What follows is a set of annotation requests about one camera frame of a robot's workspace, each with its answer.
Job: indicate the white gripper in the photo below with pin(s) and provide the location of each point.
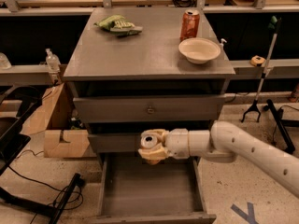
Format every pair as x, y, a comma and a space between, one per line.
177, 144

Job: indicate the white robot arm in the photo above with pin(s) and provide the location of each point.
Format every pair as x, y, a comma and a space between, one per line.
223, 142

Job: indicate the grey open bottom drawer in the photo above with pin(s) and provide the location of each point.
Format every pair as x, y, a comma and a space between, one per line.
134, 192

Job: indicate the grey top drawer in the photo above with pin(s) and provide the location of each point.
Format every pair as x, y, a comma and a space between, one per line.
148, 108

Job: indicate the grey drawer cabinet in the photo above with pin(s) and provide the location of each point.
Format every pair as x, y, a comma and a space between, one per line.
146, 64

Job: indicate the tall red soda can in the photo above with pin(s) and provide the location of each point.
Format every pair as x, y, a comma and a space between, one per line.
190, 23

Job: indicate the cardboard box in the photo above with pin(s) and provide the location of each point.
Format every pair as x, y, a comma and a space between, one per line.
53, 119

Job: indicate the white bowl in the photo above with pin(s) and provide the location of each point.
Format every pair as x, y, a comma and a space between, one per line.
199, 50

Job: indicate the small white pump bottle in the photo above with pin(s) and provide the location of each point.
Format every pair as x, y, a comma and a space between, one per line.
223, 43

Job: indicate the black stand leg right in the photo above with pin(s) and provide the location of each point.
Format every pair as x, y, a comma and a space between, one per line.
282, 125

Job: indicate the green chip bag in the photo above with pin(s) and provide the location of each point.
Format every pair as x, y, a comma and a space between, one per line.
119, 26

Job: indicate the clear sanitizer bottle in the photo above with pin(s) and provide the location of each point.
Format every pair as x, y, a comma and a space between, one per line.
52, 61

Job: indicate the reacher grabber tool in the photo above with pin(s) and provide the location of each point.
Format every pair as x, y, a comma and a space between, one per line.
274, 25

